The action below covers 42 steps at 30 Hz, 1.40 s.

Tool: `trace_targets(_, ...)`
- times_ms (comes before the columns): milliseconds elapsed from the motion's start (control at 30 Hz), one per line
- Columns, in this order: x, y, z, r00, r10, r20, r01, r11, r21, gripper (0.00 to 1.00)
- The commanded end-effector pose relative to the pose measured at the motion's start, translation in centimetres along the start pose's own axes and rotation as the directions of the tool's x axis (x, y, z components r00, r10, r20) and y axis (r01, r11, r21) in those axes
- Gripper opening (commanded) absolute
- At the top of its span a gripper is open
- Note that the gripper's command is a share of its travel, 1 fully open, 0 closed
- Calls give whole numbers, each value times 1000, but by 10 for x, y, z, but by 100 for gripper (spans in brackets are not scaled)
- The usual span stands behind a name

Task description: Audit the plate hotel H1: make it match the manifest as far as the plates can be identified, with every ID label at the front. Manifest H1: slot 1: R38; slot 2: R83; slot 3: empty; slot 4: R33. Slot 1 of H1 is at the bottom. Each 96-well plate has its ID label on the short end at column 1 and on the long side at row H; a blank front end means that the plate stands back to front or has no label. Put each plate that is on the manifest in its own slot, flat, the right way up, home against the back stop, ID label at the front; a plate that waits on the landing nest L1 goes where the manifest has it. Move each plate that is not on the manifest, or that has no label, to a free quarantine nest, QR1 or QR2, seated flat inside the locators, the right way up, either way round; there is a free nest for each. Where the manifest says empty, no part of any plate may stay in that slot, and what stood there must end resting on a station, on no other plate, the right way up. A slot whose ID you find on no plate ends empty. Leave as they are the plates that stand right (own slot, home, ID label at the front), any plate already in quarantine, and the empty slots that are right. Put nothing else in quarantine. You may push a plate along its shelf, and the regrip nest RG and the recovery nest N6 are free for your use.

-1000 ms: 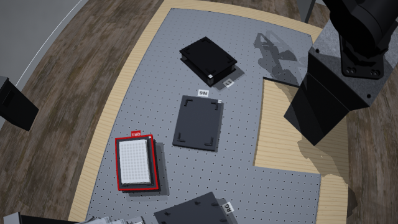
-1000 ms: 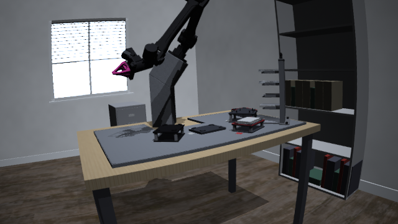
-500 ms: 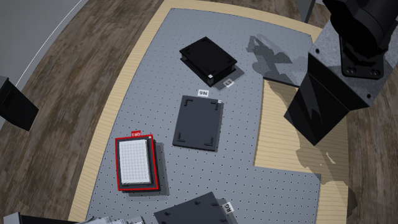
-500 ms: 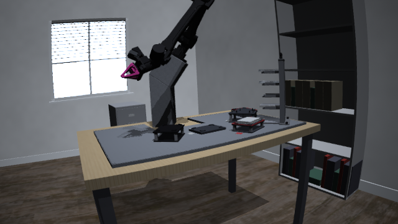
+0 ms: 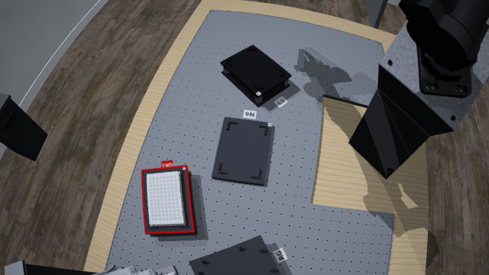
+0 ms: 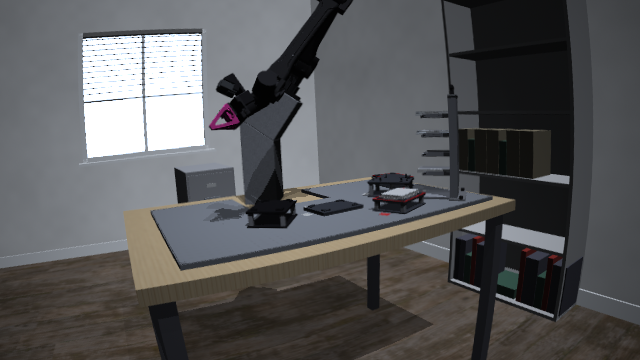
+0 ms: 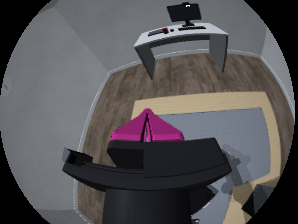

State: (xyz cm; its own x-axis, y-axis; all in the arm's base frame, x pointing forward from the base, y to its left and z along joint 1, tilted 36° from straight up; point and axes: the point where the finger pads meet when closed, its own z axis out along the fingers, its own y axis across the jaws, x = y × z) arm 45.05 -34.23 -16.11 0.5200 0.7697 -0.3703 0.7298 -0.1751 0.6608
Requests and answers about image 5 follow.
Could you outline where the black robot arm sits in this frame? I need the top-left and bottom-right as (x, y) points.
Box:
(399, 0), (489, 98)

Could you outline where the white well plate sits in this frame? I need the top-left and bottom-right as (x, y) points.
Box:
(147, 171), (186, 227)

